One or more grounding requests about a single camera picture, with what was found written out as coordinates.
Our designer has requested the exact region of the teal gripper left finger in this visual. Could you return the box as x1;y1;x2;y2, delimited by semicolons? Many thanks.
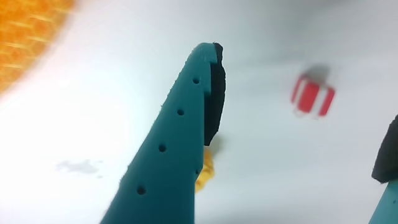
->
99;41;227;224

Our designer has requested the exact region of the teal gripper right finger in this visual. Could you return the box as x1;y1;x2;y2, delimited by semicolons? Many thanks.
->
368;114;398;224

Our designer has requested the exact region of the small yellow cube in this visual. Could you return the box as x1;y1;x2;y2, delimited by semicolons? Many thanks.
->
195;148;216;194

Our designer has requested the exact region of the red white striped cube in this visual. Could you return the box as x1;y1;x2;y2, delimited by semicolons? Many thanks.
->
290;73;336;119

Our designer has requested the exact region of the yellow honeycomb basket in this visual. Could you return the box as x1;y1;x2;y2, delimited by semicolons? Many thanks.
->
0;0;77;96

